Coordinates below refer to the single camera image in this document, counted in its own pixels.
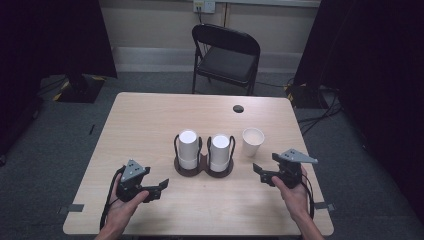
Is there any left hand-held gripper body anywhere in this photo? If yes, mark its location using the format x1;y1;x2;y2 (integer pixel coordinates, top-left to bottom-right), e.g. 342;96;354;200
114;158;152;204

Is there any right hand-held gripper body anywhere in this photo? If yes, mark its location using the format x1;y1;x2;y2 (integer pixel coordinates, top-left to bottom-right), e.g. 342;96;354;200
271;148;319;190

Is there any person's left hand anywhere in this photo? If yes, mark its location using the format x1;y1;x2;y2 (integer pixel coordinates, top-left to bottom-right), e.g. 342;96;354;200
105;173;151;233

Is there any person's right hand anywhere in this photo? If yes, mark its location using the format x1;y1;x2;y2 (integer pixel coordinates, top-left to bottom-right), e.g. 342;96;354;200
270;165;312;223

